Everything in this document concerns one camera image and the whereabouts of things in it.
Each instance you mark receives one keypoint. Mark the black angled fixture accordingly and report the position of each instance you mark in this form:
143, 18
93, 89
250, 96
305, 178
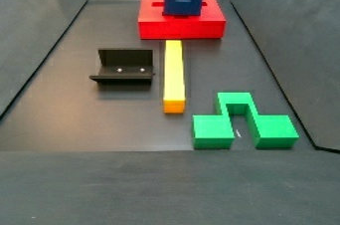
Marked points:
126, 66

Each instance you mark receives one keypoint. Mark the red base block with slots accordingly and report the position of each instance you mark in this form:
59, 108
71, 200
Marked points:
158, 26

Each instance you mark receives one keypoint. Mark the yellow long bar block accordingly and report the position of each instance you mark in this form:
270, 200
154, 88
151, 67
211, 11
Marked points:
174, 83

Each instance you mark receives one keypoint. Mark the green stepped block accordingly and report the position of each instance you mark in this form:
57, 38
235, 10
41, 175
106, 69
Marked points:
273, 130

